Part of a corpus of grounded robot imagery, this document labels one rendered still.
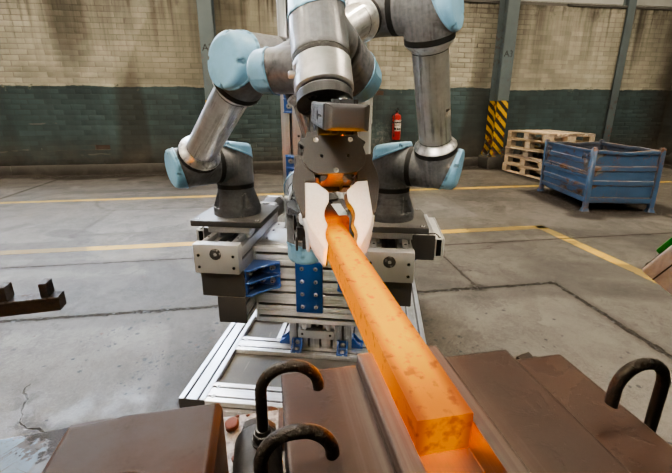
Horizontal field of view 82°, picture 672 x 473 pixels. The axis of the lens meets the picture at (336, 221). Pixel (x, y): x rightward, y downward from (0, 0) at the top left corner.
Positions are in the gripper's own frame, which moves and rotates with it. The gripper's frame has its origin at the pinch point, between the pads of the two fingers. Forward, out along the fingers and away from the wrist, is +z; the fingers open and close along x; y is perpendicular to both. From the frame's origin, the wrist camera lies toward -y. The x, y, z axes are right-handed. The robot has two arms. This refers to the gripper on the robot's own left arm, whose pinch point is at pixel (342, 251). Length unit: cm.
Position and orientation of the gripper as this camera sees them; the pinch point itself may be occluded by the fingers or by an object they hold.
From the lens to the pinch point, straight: 42.1
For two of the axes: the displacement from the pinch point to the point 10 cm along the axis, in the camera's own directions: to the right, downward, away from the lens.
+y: -1.7, 2.3, 9.6
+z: 0.9, 9.7, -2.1
